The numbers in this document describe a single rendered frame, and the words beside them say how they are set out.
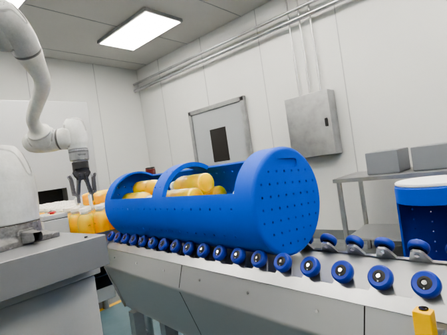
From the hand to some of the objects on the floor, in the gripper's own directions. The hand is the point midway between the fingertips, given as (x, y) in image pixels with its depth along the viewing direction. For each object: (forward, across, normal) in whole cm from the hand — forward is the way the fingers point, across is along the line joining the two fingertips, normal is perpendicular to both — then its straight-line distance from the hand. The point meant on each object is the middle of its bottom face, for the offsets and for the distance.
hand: (86, 202), depth 162 cm
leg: (+112, +6, -25) cm, 115 cm away
